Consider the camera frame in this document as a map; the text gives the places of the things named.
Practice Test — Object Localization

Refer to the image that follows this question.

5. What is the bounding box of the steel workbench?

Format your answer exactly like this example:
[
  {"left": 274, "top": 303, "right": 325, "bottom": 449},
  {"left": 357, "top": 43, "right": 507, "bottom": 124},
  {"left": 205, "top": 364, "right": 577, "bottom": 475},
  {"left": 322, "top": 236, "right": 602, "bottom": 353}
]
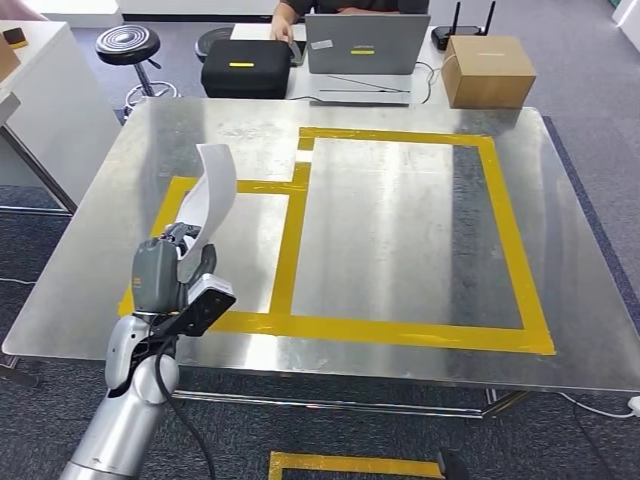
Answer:
[{"left": 2, "top": 97, "right": 640, "bottom": 422}]

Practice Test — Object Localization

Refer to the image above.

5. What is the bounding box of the yellow workbench tape outline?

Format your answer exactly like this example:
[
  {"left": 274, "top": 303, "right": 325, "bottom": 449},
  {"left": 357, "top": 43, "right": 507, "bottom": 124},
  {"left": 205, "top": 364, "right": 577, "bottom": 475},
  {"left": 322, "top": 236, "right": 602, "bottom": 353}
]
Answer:
[{"left": 118, "top": 125, "right": 556, "bottom": 357}]

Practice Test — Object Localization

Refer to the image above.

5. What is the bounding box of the black router with antennas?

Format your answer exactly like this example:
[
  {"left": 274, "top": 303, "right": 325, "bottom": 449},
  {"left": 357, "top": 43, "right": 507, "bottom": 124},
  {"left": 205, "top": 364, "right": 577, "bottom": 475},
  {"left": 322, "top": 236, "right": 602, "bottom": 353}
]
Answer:
[{"left": 430, "top": 0, "right": 497, "bottom": 53}]

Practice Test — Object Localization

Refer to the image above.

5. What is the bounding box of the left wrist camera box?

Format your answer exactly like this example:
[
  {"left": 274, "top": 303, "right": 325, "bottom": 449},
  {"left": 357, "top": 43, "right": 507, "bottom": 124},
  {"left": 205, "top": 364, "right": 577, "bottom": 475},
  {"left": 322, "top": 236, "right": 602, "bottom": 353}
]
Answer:
[{"left": 172, "top": 272, "right": 237, "bottom": 339}]

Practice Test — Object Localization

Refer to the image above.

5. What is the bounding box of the white desk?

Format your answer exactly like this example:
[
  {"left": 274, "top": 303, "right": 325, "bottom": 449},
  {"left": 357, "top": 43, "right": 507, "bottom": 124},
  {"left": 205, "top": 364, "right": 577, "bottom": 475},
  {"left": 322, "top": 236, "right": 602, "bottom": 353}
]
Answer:
[{"left": 229, "top": 23, "right": 451, "bottom": 107}]

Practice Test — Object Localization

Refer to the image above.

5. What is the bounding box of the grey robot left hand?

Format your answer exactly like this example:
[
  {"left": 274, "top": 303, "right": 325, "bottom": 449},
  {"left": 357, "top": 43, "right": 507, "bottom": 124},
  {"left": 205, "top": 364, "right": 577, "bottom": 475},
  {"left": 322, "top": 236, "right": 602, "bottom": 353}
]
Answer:
[{"left": 131, "top": 223, "right": 219, "bottom": 316}]

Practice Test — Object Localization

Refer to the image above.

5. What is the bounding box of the person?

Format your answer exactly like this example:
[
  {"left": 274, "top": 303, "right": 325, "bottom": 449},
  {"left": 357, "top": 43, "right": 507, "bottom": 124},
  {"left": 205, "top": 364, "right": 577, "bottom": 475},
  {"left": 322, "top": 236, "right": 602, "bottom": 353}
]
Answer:
[{"left": 269, "top": 0, "right": 431, "bottom": 46}]

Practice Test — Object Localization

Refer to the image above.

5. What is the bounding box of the black zip case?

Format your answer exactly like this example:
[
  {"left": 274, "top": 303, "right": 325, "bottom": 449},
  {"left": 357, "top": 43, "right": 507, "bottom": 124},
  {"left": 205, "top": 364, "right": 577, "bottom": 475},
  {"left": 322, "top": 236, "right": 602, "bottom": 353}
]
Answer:
[{"left": 201, "top": 38, "right": 294, "bottom": 101}]

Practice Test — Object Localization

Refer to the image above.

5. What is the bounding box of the black stool chrome base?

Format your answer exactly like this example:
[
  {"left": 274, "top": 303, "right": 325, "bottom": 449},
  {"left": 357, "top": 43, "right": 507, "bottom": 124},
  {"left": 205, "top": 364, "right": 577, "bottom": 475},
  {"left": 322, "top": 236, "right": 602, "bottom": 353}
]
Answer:
[{"left": 94, "top": 24, "right": 181, "bottom": 117}]

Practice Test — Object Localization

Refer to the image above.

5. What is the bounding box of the white curved plastic part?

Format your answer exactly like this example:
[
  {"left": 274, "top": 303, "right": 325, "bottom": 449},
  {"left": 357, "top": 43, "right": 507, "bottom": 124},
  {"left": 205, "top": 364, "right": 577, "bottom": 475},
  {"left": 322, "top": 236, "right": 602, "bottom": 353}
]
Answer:
[{"left": 174, "top": 142, "right": 238, "bottom": 266}]

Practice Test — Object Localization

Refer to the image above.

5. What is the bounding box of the brown cardboard box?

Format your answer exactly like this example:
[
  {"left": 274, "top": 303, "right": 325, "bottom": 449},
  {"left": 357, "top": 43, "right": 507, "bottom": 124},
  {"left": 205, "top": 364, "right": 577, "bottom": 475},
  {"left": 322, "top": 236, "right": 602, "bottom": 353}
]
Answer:
[{"left": 441, "top": 34, "right": 537, "bottom": 111}]

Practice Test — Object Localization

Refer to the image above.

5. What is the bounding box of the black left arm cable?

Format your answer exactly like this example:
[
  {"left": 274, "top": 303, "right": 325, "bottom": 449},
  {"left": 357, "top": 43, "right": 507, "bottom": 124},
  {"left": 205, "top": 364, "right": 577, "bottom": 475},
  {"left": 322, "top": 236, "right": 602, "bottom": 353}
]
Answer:
[{"left": 153, "top": 317, "right": 217, "bottom": 480}]

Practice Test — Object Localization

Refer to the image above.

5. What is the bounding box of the grey laptop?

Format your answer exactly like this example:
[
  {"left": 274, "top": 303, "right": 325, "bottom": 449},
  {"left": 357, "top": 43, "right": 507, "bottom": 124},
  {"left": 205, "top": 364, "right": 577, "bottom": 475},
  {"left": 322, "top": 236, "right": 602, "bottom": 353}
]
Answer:
[{"left": 305, "top": 13, "right": 432, "bottom": 106}]

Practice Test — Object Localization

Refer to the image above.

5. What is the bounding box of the black round stool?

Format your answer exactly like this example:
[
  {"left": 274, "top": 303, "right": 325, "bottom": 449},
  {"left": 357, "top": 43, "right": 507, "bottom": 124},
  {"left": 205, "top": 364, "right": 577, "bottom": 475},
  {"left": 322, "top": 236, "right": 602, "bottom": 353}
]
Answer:
[{"left": 195, "top": 26, "right": 236, "bottom": 62}]

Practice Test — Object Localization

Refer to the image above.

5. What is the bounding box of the laptop cable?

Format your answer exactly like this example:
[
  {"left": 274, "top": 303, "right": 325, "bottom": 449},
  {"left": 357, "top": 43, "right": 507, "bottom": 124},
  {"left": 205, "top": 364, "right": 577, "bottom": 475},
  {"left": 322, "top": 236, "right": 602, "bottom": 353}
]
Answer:
[{"left": 414, "top": 60, "right": 444, "bottom": 105}]

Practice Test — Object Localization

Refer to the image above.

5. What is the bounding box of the black and yellow object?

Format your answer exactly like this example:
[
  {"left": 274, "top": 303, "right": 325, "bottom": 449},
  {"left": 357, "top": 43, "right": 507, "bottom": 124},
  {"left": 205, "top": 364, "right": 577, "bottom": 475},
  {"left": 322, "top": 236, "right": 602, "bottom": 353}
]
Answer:
[{"left": 2, "top": 26, "right": 29, "bottom": 50}]

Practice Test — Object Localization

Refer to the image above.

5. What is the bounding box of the white floor cable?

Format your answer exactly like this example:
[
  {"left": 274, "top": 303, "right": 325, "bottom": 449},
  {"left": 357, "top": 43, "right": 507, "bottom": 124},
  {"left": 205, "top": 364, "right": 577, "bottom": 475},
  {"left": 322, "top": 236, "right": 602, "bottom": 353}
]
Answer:
[{"left": 557, "top": 390, "right": 640, "bottom": 420}]

